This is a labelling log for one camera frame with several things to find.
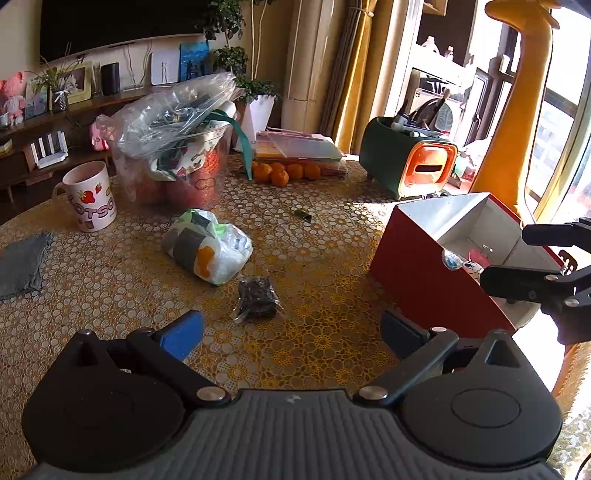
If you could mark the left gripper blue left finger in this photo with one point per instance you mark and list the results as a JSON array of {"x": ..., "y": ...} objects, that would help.
[{"x": 182, "y": 336}]

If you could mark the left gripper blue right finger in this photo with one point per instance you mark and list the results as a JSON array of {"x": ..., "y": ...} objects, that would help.
[{"x": 401, "y": 335}]

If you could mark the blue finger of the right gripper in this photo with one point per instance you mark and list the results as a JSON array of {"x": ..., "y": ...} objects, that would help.
[
  {"x": 566, "y": 235},
  {"x": 536, "y": 286}
]

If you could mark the pink binder clip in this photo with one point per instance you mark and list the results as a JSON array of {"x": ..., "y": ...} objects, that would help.
[{"x": 481, "y": 256}]

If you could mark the chicken breast snack packet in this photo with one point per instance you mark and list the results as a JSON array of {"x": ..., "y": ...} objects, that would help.
[{"x": 455, "y": 262}]

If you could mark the red white cardboard box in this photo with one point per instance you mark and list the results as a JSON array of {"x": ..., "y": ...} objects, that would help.
[{"x": 431, "y": 253}]

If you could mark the yellow giraffe figure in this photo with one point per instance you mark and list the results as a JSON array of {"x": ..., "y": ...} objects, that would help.
[{"x": 503, "y": 170}]

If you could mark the small dark seeds packet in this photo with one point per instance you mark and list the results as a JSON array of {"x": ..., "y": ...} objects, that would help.
[{"x": 257, "y": 300}]

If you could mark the white snack bag egg print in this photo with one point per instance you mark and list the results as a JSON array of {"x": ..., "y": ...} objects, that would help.
[{"x": 212, "y": 251}]

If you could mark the small green wrapper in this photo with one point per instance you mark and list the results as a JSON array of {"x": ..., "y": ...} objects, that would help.
[{"x": 303, "y": 215}]

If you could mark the green orange storage bin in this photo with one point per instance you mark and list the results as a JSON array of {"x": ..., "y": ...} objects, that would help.
[{"x": 408, "y": 161}]

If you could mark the grey folded cloth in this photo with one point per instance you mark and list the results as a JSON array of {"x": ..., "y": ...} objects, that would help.
[{"x": 21, "y": 263}]

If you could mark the pink strawberry mug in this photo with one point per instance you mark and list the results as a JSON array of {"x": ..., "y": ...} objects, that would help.
[{"x": 88, "y": 196}]

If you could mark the orange mandarin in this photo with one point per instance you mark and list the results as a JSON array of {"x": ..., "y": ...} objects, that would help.
[
  {"x": 295, "y": 172},
  {"x": 312, "y": 171},
  {"x": 262, "y": 172},
  {"x": 279, "y": 178}
]

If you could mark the clear bag of apples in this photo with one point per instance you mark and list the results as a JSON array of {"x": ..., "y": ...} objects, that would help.
[{"x": 171, "y": 146}]

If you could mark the clear plastic file case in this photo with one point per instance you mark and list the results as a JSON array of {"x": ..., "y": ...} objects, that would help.
[{"x": 289, "y": 147}]

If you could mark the white wifi router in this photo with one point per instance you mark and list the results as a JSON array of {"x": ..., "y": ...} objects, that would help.
[{"x": 49, "y": 150}]

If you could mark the wooden tv console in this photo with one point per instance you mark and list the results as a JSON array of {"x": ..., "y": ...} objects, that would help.
[{"x": 17, "y": 164}]

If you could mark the tall green potted plant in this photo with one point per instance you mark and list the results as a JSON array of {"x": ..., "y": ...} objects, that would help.
[{"x": 258, "y": 96}]

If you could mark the framed photo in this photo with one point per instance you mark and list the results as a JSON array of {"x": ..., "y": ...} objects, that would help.
[{"x": 78, "y": 83}]

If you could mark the black speaker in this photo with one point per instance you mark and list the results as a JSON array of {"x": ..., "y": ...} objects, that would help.
[{"x": 110, "y": 79}]

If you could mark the small potted grass plant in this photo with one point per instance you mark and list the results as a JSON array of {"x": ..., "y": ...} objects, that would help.
[{"x": 54, "y": 78}]

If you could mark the pink plush doll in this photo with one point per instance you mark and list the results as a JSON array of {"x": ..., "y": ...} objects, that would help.
[{"x": 13, "y": 99}]

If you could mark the black flat television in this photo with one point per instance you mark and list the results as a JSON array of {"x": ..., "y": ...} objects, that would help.
[{"x": 73, "y": 27}]

